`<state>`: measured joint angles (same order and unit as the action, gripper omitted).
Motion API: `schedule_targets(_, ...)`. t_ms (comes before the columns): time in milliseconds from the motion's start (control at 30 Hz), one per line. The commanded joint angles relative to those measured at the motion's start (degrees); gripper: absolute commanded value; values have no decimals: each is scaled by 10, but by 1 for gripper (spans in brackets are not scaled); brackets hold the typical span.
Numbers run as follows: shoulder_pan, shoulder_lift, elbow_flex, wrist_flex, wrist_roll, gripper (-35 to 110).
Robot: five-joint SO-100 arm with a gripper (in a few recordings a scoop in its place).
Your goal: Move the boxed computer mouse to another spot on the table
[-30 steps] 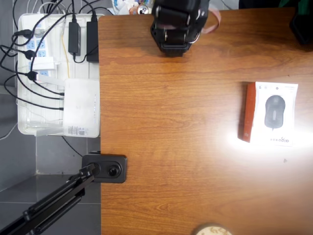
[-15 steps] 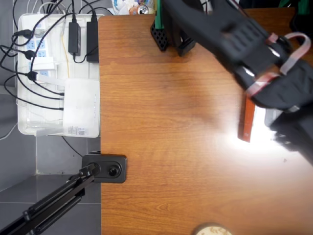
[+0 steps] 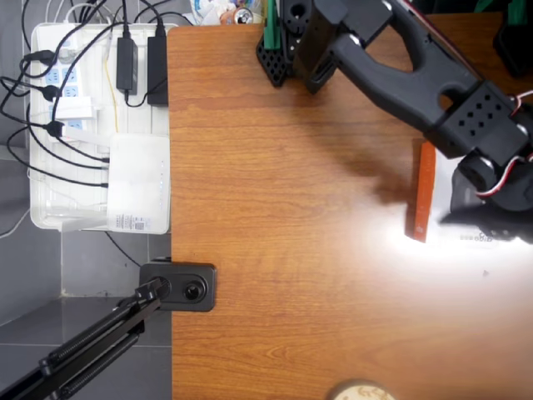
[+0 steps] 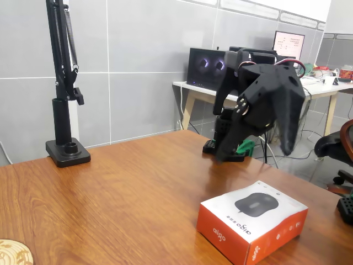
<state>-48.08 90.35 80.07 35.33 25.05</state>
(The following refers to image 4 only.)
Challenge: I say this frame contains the orange white mouse box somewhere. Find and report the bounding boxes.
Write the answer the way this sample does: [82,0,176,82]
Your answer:
[196,181,309,265]

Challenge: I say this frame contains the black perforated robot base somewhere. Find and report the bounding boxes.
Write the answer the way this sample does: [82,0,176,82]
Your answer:
[336,194,353,224]

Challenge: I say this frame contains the green table clamp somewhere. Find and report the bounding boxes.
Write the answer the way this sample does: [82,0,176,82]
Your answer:
[236,139,255,157]

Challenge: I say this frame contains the black office chair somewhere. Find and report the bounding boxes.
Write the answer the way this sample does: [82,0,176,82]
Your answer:
[314,119,353,197]

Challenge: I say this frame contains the computer monitor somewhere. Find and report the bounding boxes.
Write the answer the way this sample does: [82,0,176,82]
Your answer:
[272,30,306,69]

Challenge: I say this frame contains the white table wooden legs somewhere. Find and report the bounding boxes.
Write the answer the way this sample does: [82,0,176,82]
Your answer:
[172,78,353,144]

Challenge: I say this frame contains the black computer case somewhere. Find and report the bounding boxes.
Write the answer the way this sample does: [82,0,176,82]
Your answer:
[186,47,229,91]

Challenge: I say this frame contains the red tin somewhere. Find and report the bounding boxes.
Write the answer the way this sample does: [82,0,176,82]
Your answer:
[338,65,353,82]

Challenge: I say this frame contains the black boom stand base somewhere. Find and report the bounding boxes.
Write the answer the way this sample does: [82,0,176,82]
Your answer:
[45,98,92,168]

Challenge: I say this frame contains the round wooden coaster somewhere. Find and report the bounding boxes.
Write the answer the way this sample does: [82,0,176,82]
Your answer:
[0,238,34,265]

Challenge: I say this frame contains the black desk cable bundle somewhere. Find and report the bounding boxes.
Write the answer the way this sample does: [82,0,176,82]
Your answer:
[269,91,323,161]

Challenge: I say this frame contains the red white servo cable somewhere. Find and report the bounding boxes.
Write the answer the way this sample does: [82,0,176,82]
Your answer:
[237,59,306,81]

